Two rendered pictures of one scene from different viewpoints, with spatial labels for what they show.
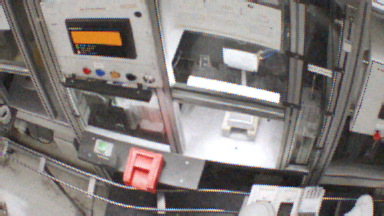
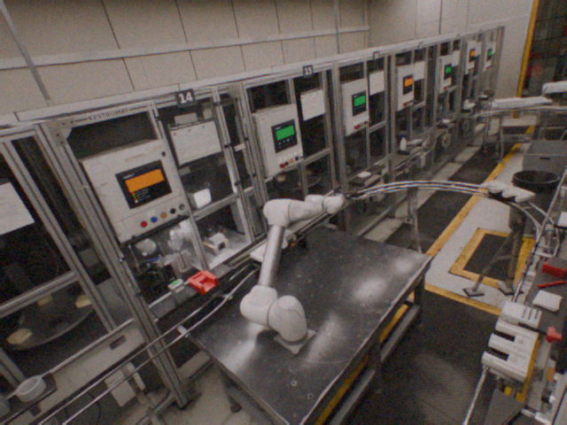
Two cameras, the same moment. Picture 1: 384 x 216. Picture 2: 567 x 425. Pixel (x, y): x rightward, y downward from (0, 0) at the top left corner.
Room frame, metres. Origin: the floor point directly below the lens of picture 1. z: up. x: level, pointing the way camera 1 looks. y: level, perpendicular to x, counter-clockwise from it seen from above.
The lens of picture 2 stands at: (-0.38, 1.40, 2.08)
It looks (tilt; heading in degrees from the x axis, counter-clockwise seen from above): 26 degrees down; 296
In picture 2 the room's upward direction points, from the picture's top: 11 degrees counter-clockwise
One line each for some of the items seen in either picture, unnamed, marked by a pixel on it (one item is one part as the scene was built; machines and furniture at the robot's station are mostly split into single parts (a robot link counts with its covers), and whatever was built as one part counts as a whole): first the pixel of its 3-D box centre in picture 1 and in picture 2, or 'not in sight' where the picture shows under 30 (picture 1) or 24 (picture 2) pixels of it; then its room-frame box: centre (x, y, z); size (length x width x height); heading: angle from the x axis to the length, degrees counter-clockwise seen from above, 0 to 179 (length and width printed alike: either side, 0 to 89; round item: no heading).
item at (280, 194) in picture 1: (286, 204); (275, 249); (0.62, -0.34, 0.84); 0.36 x 0.14 x 0.10; 68
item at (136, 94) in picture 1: (102, 85); (159, 227); (0.99, 0.28, 1.37); 0.36 x 0.04 x 0.04; 68
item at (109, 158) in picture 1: (106, 152); (178, 289); (0.95, 0.36, 0.97); 0.08 x 0.08 x 0.12; 68
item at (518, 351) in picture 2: not in sight; (512, 343); (-0.77, 0.22, 0.84); 0.37 x 0.14 x 0.10; 68
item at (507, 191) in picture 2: not in sight; (505, 193); (-1.04, -1.38, 0.84); 0.37 x 0.14 x 0.10; 126
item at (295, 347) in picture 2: not in sight; (296, 331); (0.24, 0.27, 0.71); 0.22 x 0.18 x 0.06; 68
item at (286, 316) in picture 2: not in sight; (288, 315); (0.26, 0.29, 0.85); 0.18 x 0.16 x 0.22; 175
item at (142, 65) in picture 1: (107, 15); (135, 187); (1.12, 0.23, 1.60); 0.42 x 0.29 x 0.46; 68
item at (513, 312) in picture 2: not in sight; (521, 312); (-0.82, 0.11, 0.92); 0.13 x 0.10 x 0.09; 158
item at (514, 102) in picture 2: not in sight; (514, 125); (-1.87, -5.07, 0.48); 0.88 x 0.56 x 0.96; 176
